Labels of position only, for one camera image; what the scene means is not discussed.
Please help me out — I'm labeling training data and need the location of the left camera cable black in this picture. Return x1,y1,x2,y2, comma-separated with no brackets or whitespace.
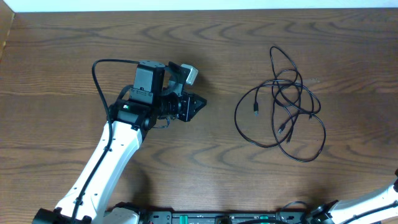
56,58,144,223

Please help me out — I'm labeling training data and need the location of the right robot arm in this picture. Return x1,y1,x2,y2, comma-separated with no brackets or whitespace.
303,179,397,224

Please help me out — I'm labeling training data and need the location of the cardboard panel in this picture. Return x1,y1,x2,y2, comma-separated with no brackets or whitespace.
0,0,15,58

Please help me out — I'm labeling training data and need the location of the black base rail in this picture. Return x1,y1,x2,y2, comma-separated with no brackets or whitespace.
105,202,312,224

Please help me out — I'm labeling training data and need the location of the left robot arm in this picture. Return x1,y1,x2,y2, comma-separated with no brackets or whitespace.
33,60,206,223

